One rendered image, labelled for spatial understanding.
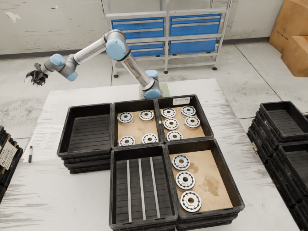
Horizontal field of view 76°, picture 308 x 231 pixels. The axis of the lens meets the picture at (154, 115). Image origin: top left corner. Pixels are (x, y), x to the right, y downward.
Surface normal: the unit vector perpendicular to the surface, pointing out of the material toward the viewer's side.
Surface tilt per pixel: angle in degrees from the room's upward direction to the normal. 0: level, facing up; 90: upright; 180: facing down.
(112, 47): 87
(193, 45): 90
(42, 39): 90
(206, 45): 90
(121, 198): 0
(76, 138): 0
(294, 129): 0
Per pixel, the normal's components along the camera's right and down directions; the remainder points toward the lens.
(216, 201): -0.02, -0.70
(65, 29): 0.10, 0.71
